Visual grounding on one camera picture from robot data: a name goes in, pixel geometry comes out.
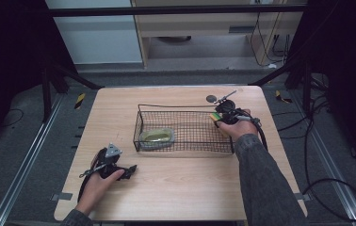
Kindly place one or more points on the yellow black tape strip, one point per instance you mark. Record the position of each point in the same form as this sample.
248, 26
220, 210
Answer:
79, 101
282, 96

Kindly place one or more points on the dark round sticker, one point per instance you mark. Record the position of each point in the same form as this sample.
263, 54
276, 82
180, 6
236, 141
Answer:
211, 98

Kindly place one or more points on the black horizontal frame bar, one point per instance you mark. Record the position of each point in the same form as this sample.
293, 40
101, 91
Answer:
166, 11

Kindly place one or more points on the black metal stand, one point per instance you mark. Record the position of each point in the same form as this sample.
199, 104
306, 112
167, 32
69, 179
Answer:
306, 88
46, 94

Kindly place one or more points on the grey tape patch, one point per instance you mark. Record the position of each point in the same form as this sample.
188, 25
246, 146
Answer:
302, 196
61, 196

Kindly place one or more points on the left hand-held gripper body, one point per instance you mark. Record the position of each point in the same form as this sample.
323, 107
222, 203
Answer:
108, 163

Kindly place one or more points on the metal floor rail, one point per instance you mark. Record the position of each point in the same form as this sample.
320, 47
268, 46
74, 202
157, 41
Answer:
333, 169
25, 166

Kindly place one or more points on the green packet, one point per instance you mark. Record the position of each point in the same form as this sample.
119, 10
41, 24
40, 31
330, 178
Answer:
156, 137

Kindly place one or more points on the yellow green sponge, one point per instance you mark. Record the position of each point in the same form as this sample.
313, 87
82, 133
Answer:
215, 116

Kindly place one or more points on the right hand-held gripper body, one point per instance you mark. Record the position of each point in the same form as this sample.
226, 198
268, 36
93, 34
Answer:
229, 109

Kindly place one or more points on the person's left hand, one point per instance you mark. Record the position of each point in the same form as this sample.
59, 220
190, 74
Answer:
96, 188

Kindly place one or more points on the wooden shelf unit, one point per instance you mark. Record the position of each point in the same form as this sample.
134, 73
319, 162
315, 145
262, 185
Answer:
204, 28

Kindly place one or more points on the white cabinet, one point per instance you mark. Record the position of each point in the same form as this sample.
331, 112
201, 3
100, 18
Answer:
94, 34

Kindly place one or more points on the person's right hand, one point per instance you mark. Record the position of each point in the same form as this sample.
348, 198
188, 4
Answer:
240, 130

